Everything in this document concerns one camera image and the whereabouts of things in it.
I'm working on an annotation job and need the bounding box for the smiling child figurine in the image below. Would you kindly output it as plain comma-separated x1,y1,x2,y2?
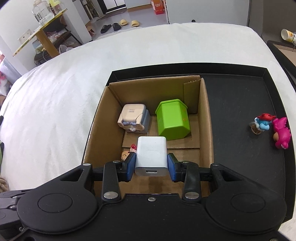
121,144,137,161

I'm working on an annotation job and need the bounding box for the white USB wall charger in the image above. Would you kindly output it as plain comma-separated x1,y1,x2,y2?
135,136,168,176

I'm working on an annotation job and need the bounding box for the green hexagonal tin box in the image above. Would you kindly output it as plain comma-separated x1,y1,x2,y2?
155,99,191,141

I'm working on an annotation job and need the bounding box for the brown cardboard box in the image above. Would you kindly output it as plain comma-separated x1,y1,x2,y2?
82,75,215,197

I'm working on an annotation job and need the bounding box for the beige block-head figurine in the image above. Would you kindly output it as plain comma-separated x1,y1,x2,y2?
117,104,151,133

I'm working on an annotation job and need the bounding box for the black shallow tray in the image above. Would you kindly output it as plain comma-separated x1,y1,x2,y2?
87,62,296,223

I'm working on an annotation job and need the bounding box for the blue figurine with red hat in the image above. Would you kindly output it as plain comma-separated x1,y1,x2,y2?
249,113,276,135

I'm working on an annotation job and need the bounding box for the pink dinosaur toy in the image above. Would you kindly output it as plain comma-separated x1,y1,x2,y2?
272,117,292,150

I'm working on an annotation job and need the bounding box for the black slipper pair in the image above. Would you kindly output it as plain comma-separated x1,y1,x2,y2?
100,23,121,34

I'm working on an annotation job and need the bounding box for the beige slipper pair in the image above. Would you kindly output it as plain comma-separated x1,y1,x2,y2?
119,19,140,28

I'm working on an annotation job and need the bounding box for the wooden side table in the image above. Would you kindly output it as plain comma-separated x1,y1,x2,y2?
13,9,67,58

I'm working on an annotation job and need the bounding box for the orange cardboard box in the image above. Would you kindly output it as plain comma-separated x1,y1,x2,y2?
151,0,165,15

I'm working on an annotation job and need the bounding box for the white yellow paper cup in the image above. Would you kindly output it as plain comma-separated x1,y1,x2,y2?
280,29,296,45

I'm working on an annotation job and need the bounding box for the glass jar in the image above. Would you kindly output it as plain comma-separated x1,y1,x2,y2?
32,0,54,26

